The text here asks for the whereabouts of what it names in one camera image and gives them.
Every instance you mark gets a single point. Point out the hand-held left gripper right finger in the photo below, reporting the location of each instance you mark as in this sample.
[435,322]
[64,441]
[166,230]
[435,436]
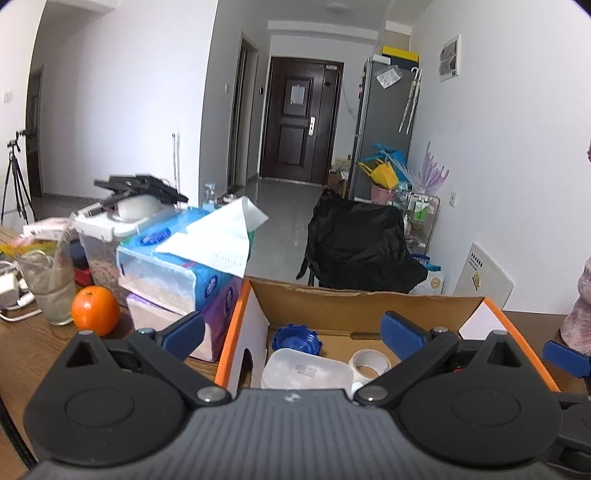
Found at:
[400,334]

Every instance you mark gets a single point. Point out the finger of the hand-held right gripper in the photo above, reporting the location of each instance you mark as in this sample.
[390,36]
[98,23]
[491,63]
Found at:
[577,438]
[570,359]

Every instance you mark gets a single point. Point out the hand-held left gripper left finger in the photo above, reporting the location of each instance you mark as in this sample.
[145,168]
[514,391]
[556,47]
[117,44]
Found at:
[184,334]

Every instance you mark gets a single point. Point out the white cylinder cap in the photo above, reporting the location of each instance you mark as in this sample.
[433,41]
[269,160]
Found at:
[369,360]

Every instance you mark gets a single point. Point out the red printed cardboard box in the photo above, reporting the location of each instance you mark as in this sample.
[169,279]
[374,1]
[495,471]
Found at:
[369,307]

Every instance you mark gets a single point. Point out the blue ridged bottle cap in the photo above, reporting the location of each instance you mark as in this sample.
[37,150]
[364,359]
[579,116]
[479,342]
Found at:
[295,340]

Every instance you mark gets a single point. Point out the grey ribbed vase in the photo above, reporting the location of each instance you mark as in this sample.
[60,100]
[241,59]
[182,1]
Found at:
[579,318]

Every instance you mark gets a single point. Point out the purple tissue pack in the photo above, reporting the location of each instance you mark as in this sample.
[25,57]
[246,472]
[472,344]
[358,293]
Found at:
[217,300]

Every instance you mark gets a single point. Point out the white floor packets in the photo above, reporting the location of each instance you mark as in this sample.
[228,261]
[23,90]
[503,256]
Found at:
[431,279]

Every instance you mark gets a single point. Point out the blue tissue pack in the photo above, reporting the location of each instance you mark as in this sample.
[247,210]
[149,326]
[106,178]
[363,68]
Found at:
[157,272]

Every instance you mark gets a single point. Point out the orange fruit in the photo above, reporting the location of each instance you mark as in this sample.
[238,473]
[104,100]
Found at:
[94,311]

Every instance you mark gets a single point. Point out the white board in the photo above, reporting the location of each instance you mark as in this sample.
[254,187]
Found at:
[485,279]

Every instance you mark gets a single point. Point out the black cloth covered chair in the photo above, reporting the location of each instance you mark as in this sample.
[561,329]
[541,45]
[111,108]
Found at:
[355,244]

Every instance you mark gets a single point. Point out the small red box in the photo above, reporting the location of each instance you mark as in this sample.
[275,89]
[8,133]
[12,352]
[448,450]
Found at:
[83,278]

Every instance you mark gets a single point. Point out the clear container with white lid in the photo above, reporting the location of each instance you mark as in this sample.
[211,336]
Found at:
[99,249]

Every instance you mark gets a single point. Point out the metal trolley with bottles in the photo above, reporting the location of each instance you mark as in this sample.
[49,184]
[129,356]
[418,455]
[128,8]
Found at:
[418,212]

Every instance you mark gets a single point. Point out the white round bowl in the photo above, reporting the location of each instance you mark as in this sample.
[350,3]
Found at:
[136,207]

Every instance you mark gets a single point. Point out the pet water dispenser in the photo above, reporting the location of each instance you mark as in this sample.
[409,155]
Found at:
[210,196]

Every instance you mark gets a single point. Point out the pink bucket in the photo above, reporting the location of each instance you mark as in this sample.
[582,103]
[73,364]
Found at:
[383,194]

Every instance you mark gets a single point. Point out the clear glass cup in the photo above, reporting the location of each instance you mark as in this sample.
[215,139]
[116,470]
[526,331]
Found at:
[48,286]

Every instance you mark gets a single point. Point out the black gooseneck clamp holder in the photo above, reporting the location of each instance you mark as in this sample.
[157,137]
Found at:
[138,184]

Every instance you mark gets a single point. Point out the purple fairy wings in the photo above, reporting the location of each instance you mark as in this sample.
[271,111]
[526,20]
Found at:
[431,173]

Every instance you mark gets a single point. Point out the small floor cardboard box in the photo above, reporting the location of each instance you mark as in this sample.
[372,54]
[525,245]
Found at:
[339,177]

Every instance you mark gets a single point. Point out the pink and white box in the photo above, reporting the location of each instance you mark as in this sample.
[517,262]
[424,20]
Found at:
[46,228]

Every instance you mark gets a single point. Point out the blue plastic stool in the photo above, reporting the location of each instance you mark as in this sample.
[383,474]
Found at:
[392,154]

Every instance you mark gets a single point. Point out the grey refrigerator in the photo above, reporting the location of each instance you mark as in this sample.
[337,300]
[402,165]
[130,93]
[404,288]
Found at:
[376,129]

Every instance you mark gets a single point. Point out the dark brown entrance door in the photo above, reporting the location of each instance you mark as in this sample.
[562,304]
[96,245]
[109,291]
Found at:
[295,138]

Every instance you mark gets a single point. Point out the dark side door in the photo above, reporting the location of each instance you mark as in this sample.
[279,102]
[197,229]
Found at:
[242,115]

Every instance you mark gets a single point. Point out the white folded umbrella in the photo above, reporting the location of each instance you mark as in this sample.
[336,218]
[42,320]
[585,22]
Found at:
[410,101]

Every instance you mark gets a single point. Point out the clear plastic bag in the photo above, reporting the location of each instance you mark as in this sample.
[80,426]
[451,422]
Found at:
[388,77]

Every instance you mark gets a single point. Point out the yellow and black box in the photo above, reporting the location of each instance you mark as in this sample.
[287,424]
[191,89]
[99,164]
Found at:
[400,55]

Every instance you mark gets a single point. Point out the black camera tripod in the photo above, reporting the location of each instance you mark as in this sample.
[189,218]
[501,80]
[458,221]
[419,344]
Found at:
[14,180]

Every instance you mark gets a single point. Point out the white wall panel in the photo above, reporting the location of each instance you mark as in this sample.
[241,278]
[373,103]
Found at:
[449,57]

